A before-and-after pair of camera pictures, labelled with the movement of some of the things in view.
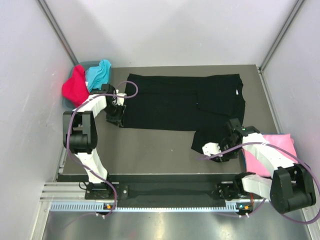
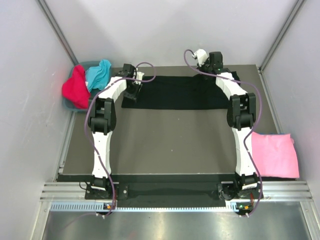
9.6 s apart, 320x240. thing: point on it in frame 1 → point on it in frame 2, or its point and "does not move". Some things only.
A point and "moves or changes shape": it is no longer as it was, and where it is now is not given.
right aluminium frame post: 280,37 does not move
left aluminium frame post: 58,31 does not move
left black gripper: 118,119 → 134,96
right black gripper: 225,156 → 200,68
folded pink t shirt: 256,167 does not move
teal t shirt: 96,76 does not move
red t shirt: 75,89 does not move
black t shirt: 206,104 moves or changes shape
